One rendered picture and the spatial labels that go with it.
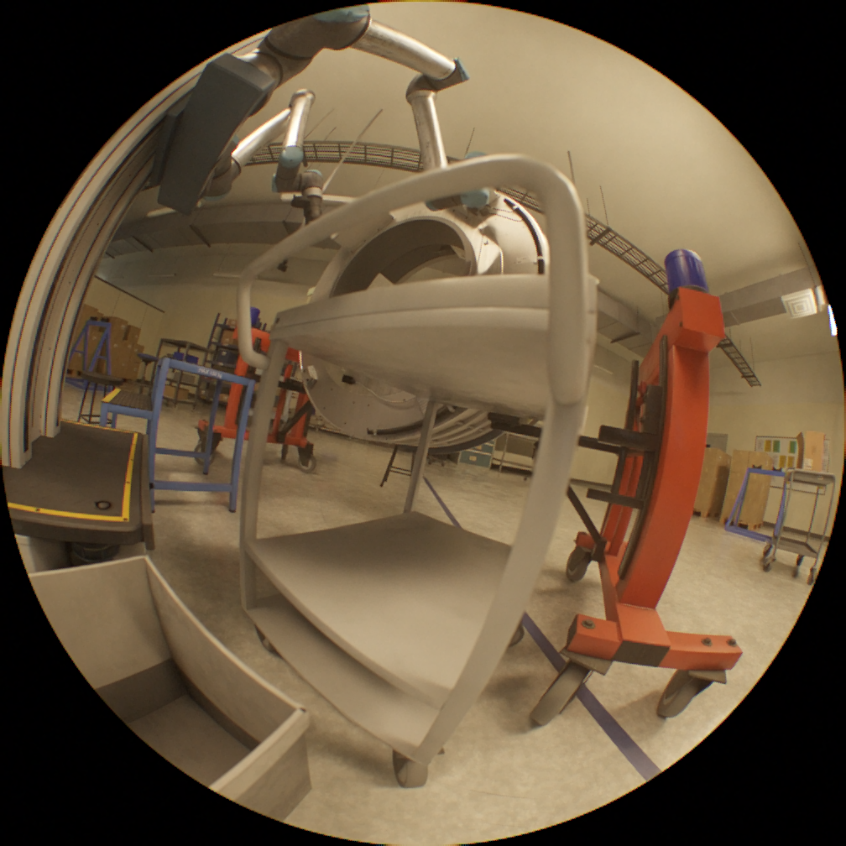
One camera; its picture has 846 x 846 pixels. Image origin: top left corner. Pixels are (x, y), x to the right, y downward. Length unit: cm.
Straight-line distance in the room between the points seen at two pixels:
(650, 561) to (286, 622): 76
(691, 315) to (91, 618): 108
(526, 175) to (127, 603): 56
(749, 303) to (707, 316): 487
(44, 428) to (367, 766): 101
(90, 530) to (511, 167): 58
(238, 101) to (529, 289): 70
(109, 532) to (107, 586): 10
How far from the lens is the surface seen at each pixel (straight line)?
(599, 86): 384
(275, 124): 161
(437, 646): 37
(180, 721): 63
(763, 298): 554
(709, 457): 674
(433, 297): 26
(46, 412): 96
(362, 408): 118
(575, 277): 15
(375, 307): 30
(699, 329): 69
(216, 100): 79
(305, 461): 229
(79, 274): 96
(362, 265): 167
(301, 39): 84
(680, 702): 83
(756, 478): 634
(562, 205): 16
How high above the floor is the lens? 55
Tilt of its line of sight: 1 degrees up
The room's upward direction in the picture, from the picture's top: 13 degrees clockwise
